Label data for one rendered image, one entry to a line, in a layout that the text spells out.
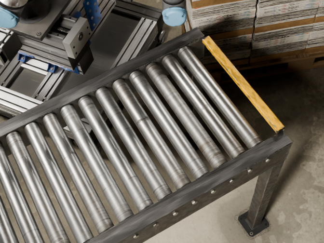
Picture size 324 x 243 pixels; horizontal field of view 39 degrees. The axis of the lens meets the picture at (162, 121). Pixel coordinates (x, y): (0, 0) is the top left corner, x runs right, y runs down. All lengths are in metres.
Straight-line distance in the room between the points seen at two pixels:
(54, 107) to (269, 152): 0.71
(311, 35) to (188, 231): 1.12
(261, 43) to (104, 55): 0.79
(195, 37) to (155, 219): 0.67
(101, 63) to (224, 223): 1.00
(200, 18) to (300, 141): 0.80
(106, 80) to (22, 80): 0.93
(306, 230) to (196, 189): 0.94
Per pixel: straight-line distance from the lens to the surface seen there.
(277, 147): 1.42
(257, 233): 2.15
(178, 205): 1.33
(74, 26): 1.78
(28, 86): 2.39
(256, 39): 2.26
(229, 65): 1.54
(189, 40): 1.63
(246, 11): 2.09
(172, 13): 1.41
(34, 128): 1.53
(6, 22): 1.60
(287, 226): 2.18
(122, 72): 1.57
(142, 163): 1.39
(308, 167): 2.31
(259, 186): 1.74
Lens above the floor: 2.05
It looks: 60 degrees down
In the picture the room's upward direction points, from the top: 8 degrees counter-clockwise
